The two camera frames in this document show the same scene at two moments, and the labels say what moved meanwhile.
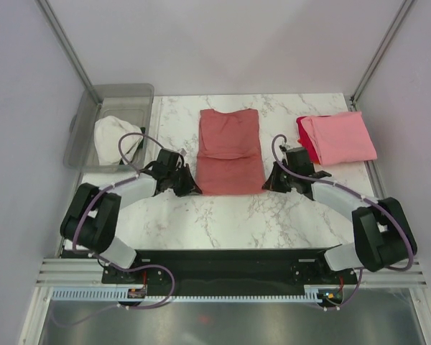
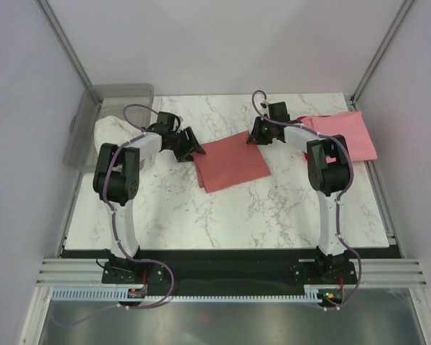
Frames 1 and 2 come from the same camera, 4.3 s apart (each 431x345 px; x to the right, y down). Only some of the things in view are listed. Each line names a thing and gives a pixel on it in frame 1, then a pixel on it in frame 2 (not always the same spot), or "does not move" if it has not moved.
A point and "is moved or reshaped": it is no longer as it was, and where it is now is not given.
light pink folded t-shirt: (340, 138) does not move
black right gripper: (273, 183) to (255, 137)
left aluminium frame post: (67, 45) does not move
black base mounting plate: (228, 272) does not move
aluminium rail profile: (88, 272) does not move
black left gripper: (190, 186) to (190, 146)
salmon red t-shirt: (229, 157) is moved or reshaped
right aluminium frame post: (380, 52) does not move
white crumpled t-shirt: (108, 131) does not move
